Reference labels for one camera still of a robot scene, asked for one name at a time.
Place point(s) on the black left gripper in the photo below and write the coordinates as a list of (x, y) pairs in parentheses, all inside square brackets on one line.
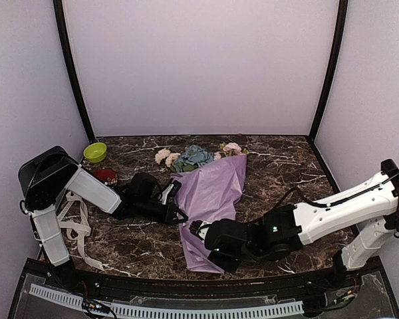
[(167, 216)]

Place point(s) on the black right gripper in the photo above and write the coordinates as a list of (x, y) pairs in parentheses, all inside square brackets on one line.
[(228, 266)]

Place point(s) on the purple and pink wrapping paper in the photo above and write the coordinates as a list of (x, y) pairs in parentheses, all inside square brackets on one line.
[(208, 193)]

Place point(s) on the blue fake flower stem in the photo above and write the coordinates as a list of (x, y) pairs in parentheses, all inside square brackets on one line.
[(192, 158)]

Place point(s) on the white fake flower stem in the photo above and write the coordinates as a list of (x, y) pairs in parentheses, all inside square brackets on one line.
[(166, 156)]

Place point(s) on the pink fake flower stem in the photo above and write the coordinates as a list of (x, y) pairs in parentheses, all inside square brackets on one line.
[(232, 149), (218, 155)]

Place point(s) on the white printed ribbon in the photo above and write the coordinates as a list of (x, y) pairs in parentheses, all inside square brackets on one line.
[(78, 231)]

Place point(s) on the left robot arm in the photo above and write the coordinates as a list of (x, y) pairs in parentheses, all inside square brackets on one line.
[(45, 179)]

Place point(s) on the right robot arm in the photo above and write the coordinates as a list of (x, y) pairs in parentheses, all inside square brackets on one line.
[(290, 228)]

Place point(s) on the lime green bowl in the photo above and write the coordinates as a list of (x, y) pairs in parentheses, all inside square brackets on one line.
[(95, 152)]

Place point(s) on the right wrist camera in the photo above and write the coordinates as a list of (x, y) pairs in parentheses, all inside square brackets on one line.
[(223, 236)]

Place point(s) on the black front rail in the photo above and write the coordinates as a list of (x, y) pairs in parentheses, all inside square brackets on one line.
[(161, 275)]

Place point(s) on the grey cable duct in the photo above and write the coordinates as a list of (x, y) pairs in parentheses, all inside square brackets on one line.
[(148, 307)]

